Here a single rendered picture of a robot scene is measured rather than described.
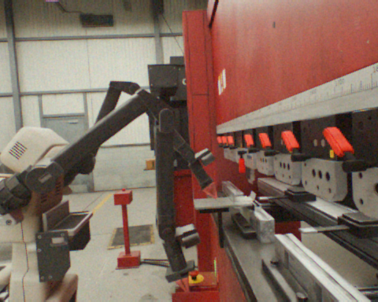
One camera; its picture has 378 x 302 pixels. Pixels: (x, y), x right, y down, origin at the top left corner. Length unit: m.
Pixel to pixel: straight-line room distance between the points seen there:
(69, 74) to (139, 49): 2.05
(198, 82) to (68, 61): 6.82
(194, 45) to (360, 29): 1.87
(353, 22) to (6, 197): 0.88
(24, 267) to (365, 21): 1.14
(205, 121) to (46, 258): 1.55
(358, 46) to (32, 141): 0.91
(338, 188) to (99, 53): 8.31
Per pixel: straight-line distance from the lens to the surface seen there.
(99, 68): 8.57
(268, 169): 0.96
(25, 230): 1.11
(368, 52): 0.51
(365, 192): 0.52
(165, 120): 0.81
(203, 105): 2.23
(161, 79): 2.41
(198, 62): 2.29
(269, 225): 1.21
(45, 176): 0.86
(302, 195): 1.43
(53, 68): 8.91
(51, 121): 8.69
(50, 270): 1.07
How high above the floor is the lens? 1.31
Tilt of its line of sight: 3 degrees down
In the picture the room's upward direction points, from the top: 4 degrees counter-clockwise
